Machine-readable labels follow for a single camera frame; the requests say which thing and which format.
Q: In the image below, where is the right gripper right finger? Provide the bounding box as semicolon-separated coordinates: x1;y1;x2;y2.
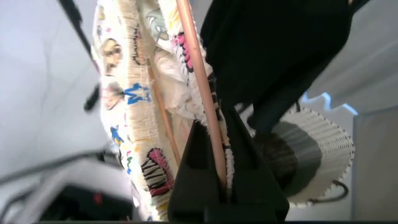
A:
220;101;290;222

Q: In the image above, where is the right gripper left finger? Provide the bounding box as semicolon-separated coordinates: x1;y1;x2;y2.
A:
167;119;225;222

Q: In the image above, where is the cream printed garment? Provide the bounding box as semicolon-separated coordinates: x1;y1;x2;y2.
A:
91;0;236;222

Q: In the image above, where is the pink clothes hanger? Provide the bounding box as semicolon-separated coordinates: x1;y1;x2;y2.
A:
146;0;228;190

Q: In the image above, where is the black garment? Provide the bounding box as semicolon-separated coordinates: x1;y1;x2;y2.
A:
200;0;373;135

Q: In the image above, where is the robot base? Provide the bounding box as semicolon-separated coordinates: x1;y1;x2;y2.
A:
0;149;141;222

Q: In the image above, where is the white laundry basket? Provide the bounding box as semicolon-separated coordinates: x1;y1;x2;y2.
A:
239;101;356;208

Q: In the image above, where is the black clothes rack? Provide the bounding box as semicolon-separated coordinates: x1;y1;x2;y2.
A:
57;0;102;112

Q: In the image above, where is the white curtain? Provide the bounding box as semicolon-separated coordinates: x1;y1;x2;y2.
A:
306;0;398;116

